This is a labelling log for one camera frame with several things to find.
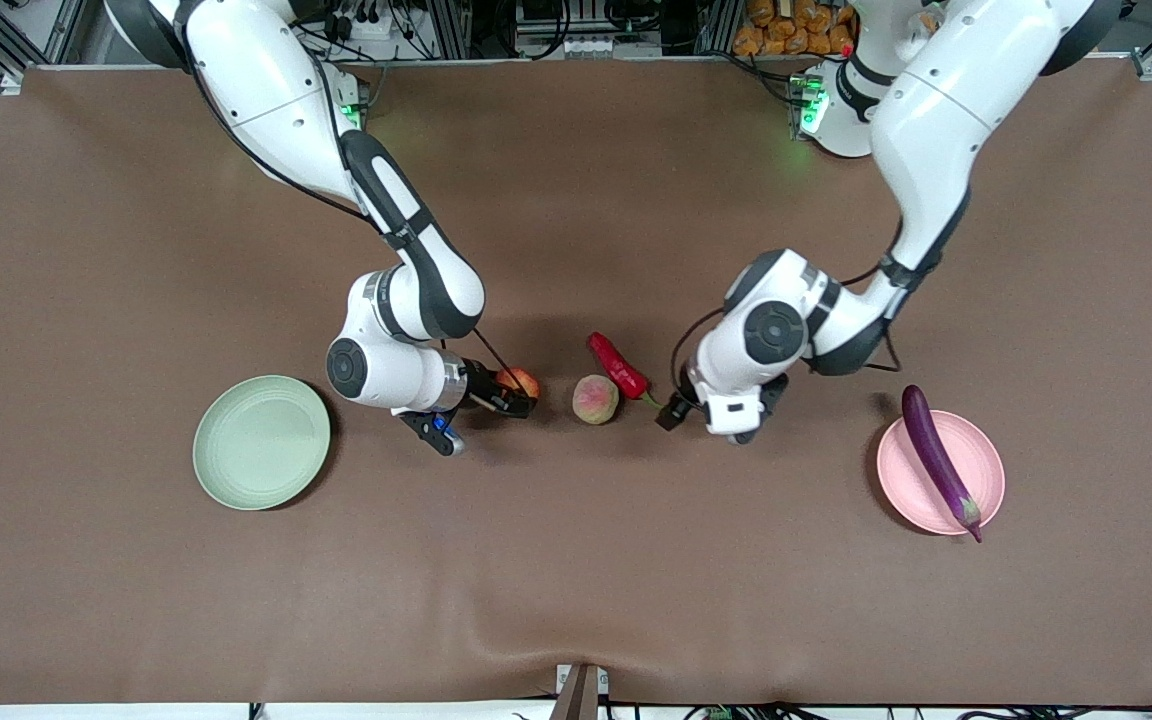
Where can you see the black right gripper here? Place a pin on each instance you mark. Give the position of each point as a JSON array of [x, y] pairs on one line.
[[482, 386]]

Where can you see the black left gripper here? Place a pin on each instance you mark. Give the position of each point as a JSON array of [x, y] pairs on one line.
[[678, 408]]

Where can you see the red yellow apple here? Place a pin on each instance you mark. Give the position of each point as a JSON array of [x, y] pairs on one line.
[[523, 380]]

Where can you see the red chili pepper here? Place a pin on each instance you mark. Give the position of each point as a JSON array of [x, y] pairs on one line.
[[618, 368]]

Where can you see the pink green peach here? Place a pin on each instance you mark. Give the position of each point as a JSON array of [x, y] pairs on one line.
[[594, 398]]

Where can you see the long purple eggplant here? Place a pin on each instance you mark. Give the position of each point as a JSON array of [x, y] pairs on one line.
[[931, 450]]

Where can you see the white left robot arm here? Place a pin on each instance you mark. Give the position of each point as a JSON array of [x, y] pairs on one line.
[[946, 110]]

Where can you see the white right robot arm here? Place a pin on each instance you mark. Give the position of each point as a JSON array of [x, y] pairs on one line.
[[266, 90]]

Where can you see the bag of orange fruits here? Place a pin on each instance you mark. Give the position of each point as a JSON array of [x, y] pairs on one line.
[[786, 30]]

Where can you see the brown table cloth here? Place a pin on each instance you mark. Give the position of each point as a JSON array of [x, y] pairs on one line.
[[736, 600]]

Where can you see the light green round plate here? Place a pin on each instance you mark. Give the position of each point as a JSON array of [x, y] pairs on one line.
[[261, 443]]

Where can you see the metal table edge clamp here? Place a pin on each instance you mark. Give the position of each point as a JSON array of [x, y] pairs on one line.
[[581, 695]]

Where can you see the pink round plate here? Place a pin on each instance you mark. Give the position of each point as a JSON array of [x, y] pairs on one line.
[[976, 460]]

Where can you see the white electronics box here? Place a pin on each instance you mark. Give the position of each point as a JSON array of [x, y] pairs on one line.
[[586, 40]]

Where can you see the white power strip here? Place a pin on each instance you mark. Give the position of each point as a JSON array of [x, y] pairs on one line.
[[351, 25]]

